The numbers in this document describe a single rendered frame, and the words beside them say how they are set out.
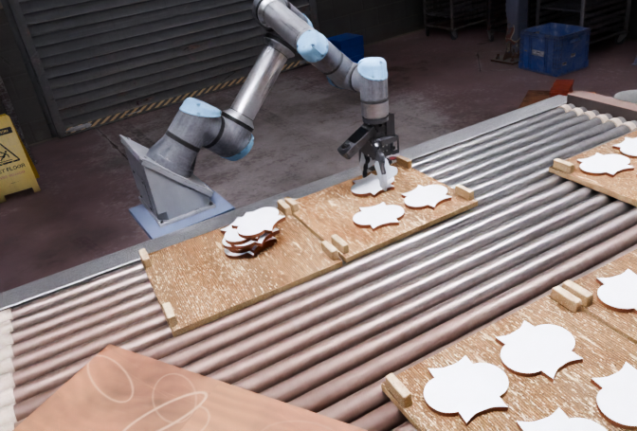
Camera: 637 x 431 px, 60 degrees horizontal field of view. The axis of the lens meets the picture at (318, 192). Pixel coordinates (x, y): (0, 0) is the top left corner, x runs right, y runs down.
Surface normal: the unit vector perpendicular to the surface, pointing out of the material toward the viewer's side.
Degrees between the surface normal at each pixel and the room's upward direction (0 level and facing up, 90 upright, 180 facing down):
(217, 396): 0
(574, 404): 0
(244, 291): 0
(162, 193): 90
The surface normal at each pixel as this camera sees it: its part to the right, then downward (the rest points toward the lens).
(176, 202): 0.51, 0.33
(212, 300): -0.13, -0.88
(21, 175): 0.44, 0.15
